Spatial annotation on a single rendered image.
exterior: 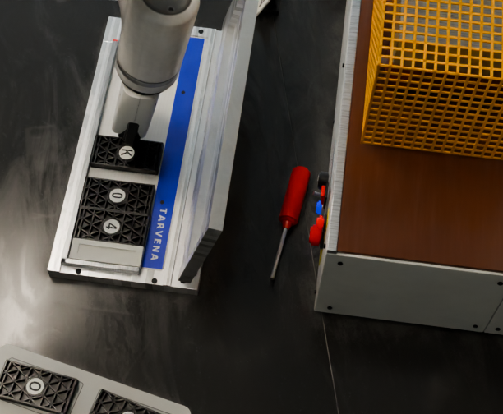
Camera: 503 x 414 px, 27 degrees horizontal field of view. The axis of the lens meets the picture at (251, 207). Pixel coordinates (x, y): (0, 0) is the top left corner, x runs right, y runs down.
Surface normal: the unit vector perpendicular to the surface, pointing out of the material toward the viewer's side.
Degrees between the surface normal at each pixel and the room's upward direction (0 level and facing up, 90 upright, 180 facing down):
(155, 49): 91
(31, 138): 0
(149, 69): 91
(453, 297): 90
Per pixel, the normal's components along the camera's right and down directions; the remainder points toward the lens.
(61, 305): 0.03, -0.47
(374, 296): -0.12, 0.87
